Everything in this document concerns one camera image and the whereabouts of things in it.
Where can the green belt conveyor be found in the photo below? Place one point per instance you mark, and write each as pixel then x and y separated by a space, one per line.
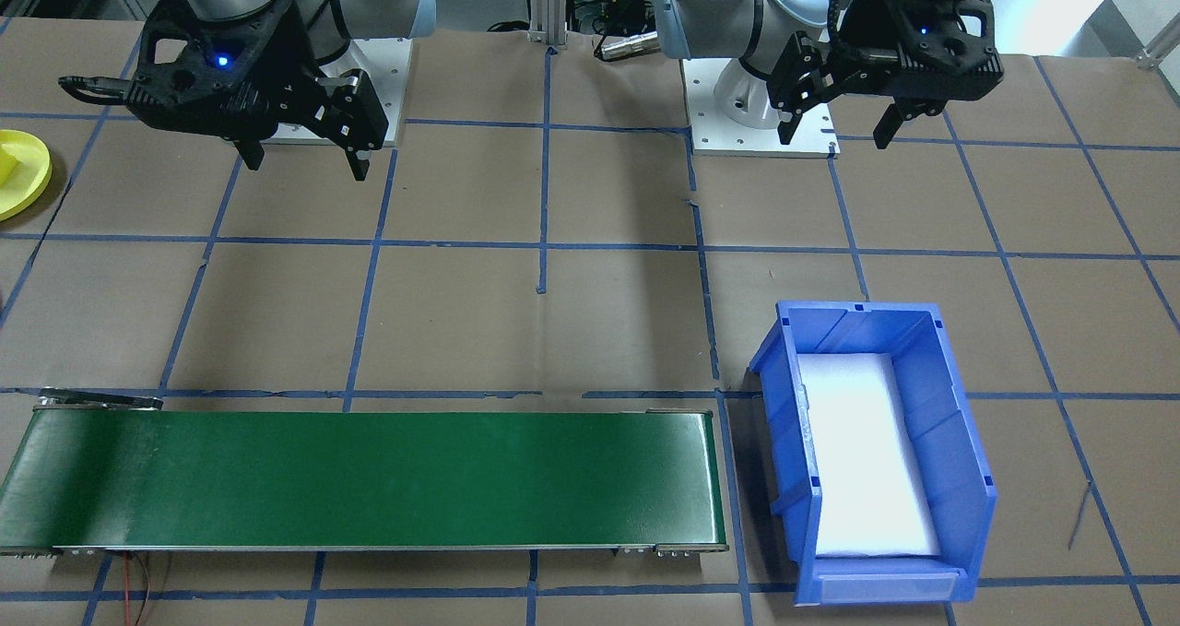
pixel 369 478

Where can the white foam bin liner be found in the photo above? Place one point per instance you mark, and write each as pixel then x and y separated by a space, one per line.
pixel 867 460

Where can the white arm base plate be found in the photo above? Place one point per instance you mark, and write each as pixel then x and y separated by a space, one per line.
pixel 387 64
pixel 714 133

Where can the yellow round plate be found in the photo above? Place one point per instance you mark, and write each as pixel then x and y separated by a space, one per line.
pixel 32 174

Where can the blue plastic storage bin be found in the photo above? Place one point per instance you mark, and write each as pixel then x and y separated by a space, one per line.
pixel 959 478

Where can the silver cylindrical connector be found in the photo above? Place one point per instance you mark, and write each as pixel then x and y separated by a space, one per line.
pixel 627 45

